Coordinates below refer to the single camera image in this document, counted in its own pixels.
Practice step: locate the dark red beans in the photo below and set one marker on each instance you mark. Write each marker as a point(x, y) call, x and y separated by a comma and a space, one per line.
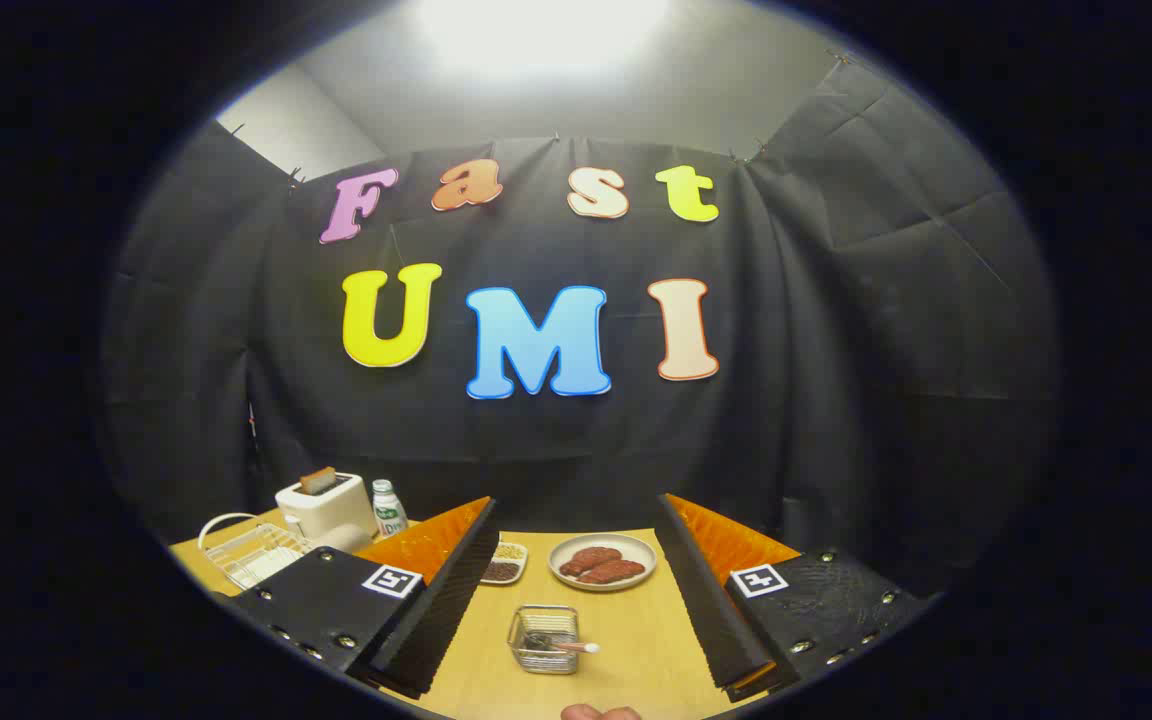
point(501, 571)

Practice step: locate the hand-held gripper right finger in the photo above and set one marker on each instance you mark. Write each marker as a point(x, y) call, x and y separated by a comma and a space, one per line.
point(711, 610)

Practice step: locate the red meat patty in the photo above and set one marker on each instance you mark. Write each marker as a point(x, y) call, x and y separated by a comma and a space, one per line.
point(613, 571)
point(591, 558)

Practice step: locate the brown toast slice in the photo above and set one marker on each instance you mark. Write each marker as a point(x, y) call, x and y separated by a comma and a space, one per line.
point(317, 481)

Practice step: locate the white divided snack tray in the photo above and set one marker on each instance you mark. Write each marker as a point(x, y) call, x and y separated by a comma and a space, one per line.
point(522, 566)

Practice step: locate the black backdrop cloth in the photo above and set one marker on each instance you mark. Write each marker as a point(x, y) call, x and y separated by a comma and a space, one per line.
point(536, 450)

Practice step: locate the white toaster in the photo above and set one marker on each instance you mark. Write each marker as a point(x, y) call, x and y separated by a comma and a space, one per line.
point(321, 510)

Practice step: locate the metal mesh basket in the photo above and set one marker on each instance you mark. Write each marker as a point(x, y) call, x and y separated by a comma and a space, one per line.
point(528, 658)

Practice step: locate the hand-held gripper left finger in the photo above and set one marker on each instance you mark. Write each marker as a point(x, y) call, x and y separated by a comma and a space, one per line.
point(446, 610)

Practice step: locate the white drain tray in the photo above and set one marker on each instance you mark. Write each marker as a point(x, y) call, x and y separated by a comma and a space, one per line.
point(256, 568)

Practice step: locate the yellow soybeans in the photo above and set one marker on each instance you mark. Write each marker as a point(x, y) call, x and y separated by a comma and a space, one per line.
point(510, 550)

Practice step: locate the beige plate with meat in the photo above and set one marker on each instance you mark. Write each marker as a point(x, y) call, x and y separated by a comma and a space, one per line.
point(636, 548)

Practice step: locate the white plastic drink bottle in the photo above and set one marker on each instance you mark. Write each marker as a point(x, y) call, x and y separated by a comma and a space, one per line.
point(388, 515)

